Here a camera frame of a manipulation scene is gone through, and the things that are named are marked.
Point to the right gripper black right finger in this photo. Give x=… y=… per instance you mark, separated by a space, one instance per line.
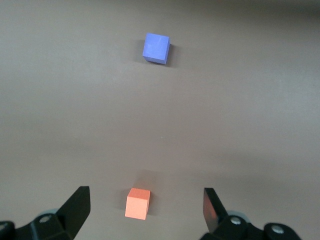
x=215 y=212

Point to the orange foam block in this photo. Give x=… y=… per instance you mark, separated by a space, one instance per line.
x=136 y=206

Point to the purple foam block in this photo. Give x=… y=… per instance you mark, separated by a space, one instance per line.
x=155 y=48

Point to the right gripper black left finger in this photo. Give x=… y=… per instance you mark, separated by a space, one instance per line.
x=67 y=215

